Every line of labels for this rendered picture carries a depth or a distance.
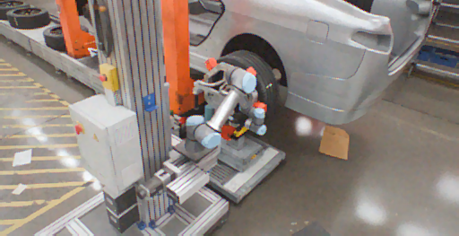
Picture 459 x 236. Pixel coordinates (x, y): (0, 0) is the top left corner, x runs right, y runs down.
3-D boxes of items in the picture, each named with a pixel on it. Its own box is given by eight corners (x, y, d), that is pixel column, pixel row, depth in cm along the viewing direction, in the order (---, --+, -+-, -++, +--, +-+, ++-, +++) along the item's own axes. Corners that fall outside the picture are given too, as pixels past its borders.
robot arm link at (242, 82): (201, 141, 208) (246, 72, 207) (214, 152, 198) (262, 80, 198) (189, 135, 198) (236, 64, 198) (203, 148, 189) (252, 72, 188)
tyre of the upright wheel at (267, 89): (273, 127, 292) (284, 63, 257) (259, 139, 276) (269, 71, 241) (220, 101, 326) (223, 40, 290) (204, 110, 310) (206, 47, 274)
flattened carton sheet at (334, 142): (349, 133, 381) (349, 130, 379) (346, 160, 336) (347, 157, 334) (324, 127, 389) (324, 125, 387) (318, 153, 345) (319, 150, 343)
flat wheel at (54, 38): (96, 38, 542) (94, 24, 530) (82, 52, 486) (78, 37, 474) (57, 36, 540) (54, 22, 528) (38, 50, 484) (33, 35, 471)
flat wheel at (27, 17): (21, 18, 617) (18, 5, 604) (56, 19, 620) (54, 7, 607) (2, 28, 560) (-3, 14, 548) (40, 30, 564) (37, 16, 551)
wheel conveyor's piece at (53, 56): (116, 62, 525) (112, 39, 504) (64, 78, 467) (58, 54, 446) (83, 47, 577) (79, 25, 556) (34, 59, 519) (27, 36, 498)
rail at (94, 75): (185, 134, 335) (184, 116, 324) (178, 137, 329) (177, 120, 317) (68, 66, 464) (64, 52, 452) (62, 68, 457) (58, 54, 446)
